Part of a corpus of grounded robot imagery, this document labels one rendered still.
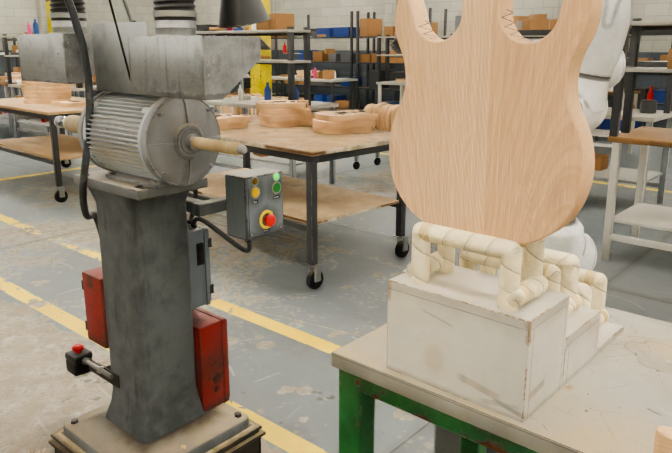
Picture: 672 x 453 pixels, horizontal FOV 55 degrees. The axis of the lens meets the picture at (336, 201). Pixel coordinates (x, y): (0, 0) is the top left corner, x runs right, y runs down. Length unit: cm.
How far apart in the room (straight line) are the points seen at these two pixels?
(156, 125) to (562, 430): 122
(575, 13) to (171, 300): 151
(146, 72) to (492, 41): 93
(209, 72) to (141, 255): 70
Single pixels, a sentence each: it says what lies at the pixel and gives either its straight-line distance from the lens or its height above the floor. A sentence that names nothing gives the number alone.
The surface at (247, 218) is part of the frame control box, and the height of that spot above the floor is 99.
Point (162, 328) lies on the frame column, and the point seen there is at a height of 65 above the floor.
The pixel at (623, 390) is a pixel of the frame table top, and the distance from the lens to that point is 126.
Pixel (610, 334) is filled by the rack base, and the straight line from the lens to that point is 143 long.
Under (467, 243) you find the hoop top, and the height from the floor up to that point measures 120.
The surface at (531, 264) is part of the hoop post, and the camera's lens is 111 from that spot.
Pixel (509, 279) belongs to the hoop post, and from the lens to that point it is 104.
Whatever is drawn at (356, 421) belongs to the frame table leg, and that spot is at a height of 80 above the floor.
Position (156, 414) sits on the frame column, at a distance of 221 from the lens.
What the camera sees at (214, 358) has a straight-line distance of 225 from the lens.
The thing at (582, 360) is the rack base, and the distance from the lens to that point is 129.
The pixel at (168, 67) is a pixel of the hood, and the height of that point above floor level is 146.
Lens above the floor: 151
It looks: 14 degrees down
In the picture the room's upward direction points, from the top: straight up
